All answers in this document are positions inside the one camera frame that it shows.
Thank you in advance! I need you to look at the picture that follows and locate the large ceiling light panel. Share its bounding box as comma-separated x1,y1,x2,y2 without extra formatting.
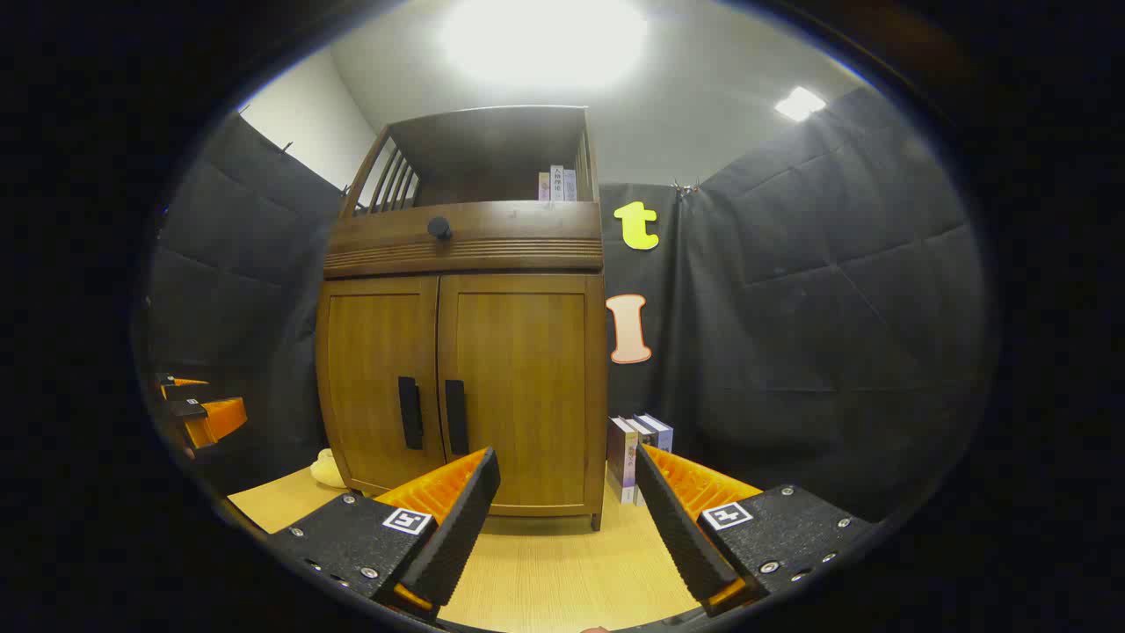
439,0,651,89

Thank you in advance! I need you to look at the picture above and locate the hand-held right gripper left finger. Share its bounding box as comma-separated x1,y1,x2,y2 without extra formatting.
268,447,502,621

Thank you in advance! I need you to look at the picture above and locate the wooden shoe cabinet door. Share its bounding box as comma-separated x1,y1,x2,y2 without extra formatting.
318,277,445,493
438,274,606,515

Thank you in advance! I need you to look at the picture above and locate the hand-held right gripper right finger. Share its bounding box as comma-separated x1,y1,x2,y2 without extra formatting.
635,442,875,616

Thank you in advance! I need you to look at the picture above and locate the cream round soft object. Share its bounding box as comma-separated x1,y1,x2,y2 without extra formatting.
309,448,350,489

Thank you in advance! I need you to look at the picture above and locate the small ceiling light panel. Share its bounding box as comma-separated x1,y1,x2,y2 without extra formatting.
773,85,827,122

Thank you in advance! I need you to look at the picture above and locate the wooden double-door shoe cabinet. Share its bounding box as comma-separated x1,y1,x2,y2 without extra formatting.
315,105,609,533

